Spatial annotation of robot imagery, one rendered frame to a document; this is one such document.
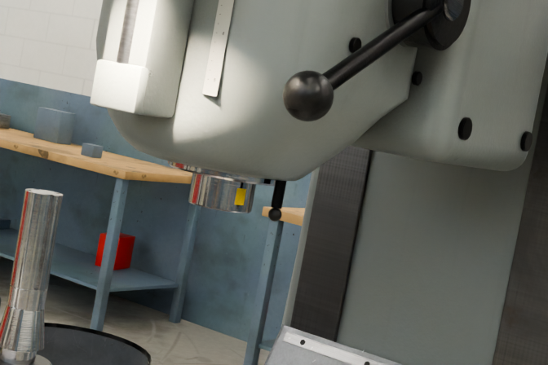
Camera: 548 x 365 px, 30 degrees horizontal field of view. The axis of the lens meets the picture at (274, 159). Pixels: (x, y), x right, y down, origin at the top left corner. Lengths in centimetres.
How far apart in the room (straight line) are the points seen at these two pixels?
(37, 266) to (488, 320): 53
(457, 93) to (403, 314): 37
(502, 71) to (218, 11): 29
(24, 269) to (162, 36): 17
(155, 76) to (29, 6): 671
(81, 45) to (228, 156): 628
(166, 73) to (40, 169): 643
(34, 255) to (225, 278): 536
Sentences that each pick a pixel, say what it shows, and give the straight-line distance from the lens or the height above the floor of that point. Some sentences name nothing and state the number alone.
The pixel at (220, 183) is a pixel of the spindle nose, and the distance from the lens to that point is 73.
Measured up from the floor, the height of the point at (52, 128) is 97.
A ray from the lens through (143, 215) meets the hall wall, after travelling 642.
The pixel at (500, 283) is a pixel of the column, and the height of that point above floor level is 123.
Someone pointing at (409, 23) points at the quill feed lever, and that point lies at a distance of 68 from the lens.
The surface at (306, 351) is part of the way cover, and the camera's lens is 114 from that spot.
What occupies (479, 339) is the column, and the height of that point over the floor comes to 117.
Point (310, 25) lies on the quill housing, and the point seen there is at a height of 141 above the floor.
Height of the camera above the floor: 136
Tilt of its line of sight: 3 degrees down
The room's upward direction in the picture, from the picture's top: 10 degrees clockwise
